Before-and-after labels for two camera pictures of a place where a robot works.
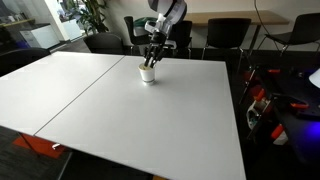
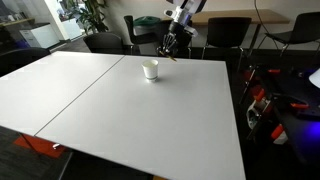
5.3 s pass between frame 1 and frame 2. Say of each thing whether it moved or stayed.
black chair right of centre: stayed
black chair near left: stayed
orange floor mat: stayed
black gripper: moved
